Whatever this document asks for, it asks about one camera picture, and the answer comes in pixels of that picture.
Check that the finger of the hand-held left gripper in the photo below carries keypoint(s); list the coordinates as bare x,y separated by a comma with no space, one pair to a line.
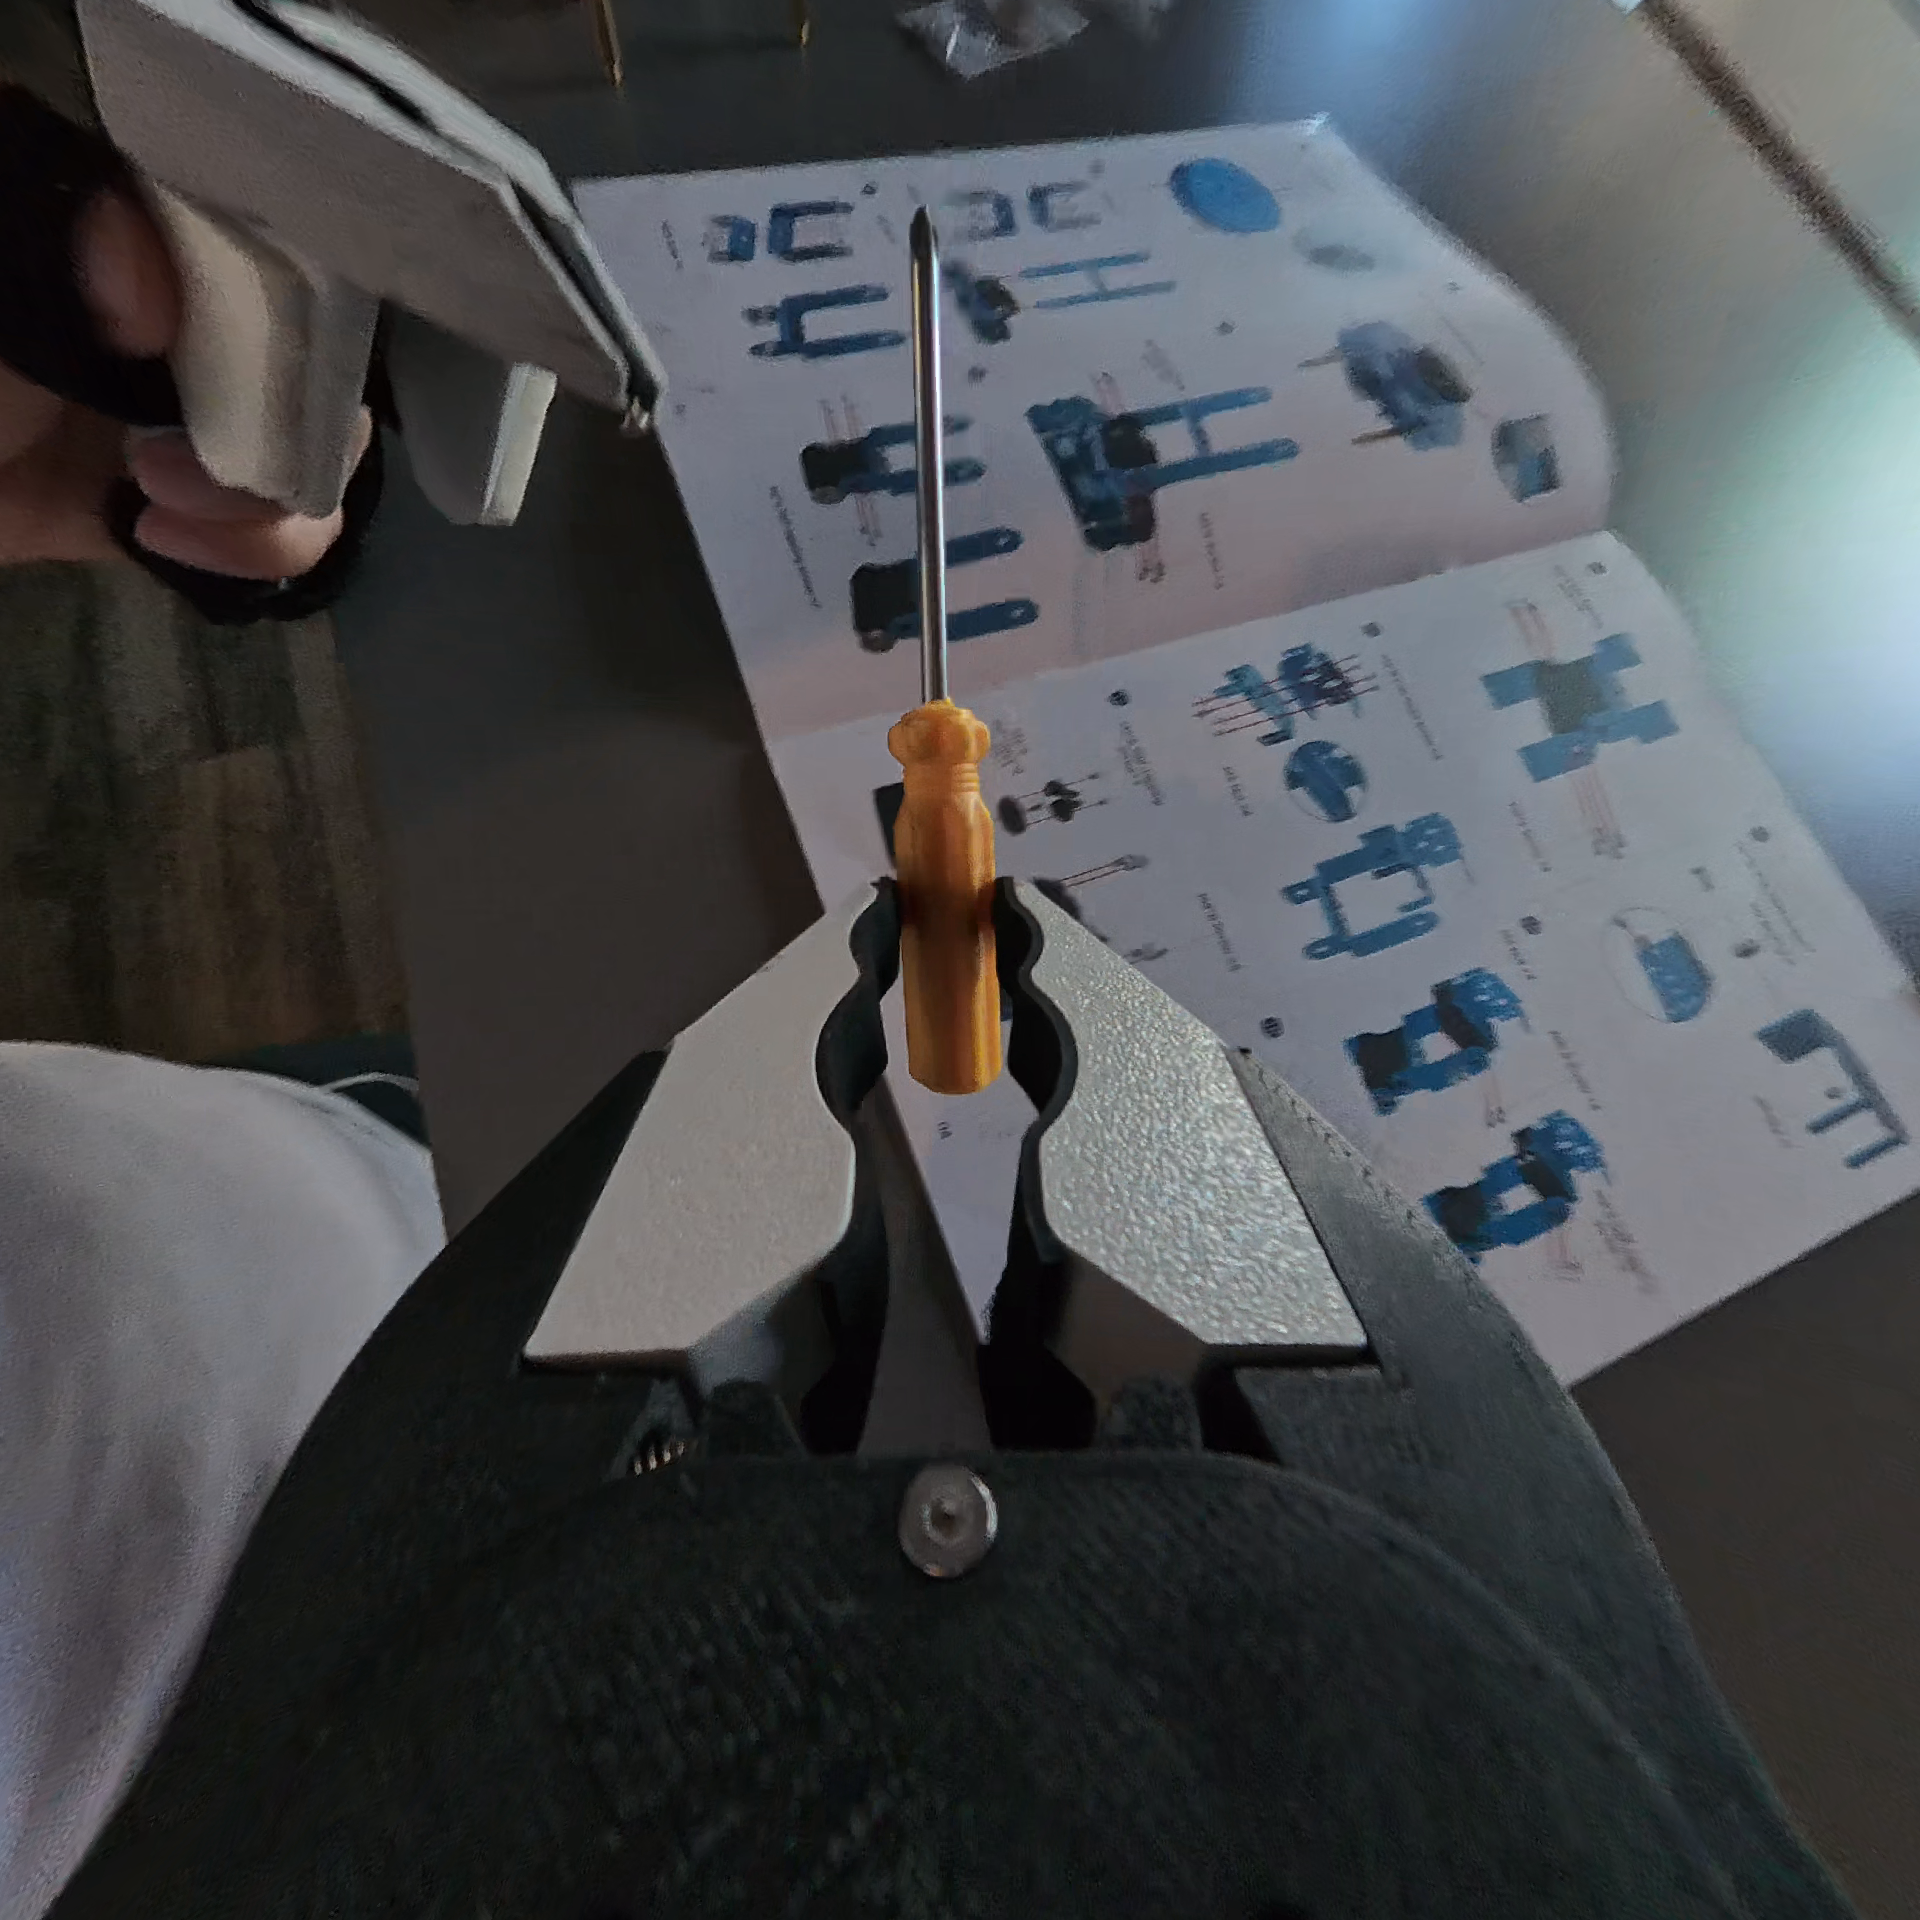
494,181
344,194

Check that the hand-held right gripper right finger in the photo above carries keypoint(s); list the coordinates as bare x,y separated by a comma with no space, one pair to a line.
1184,1185

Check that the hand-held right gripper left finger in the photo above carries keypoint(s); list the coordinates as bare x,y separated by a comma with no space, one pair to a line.
705,1185

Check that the grey desk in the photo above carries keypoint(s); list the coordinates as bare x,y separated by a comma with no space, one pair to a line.
601,751

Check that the person's white shirt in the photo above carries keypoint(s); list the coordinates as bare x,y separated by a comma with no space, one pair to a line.
151,1425

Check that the robot assembly instruction manual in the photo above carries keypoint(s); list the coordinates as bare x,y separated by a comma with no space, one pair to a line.
1350,450

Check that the person's left hand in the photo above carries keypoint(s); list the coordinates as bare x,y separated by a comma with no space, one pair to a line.
90,464

